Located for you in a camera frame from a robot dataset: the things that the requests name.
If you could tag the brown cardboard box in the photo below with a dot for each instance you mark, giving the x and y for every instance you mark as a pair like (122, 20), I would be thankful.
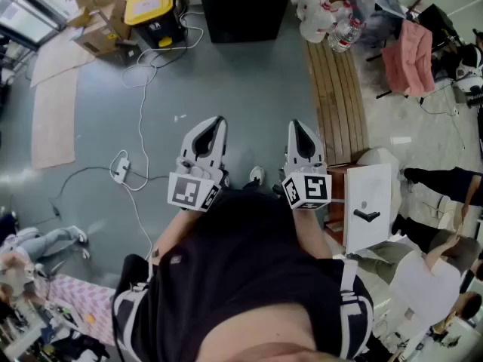
(100, 38)

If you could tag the glass door metal frame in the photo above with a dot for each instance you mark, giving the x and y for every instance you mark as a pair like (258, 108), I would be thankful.
(26, 13)

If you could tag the pink patterned cloth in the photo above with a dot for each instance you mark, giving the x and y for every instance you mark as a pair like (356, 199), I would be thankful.
(83, 304)

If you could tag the person's right forearm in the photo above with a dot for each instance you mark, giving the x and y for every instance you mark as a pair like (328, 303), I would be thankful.
(311, 232)

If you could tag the wooden slatted board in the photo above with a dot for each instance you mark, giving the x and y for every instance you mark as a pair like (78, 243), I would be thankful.
(339, 100)

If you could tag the tan floor sheet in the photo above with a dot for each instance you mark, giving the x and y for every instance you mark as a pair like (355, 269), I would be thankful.
(56, 62)

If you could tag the pinkish floor mat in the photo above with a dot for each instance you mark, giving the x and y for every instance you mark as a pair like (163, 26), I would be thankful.
(53, 126)

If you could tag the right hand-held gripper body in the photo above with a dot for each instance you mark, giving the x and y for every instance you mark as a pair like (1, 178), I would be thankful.
(315, 189)

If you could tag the pile of clear water jugs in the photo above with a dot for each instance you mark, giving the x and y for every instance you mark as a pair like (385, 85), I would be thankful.
(320, 21)

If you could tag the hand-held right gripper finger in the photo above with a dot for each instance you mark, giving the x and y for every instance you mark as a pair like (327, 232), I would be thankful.
(292, 149)
(317, 151)

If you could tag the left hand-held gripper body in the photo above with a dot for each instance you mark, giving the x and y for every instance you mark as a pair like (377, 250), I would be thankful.
(188, 191)

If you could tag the person's right white sneaker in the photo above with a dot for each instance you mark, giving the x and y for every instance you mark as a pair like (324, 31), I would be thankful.
(257, 173)

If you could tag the clear plastic bag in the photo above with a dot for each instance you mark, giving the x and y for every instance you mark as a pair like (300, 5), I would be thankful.
(377, 6)

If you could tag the black washing machine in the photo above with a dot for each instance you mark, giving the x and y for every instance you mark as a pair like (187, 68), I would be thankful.
(245, 10)

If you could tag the person's left forearm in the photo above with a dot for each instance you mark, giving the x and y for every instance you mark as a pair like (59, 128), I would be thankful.
(175, 228)

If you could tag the brown wooden cabinet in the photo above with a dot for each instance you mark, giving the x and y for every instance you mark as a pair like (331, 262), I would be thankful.
(335, 202)

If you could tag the black bin with yellow lid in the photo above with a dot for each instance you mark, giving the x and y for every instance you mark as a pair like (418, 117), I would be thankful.
(149, 4)

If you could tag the person's black clothed torso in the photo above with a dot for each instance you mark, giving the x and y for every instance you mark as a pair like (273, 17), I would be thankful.
(245, 258)

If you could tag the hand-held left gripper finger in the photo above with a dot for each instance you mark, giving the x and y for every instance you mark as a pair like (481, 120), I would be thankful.
(188, 142)
(222, 145)

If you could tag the white power strip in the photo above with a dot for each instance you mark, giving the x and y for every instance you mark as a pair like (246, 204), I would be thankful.
(121, 170)

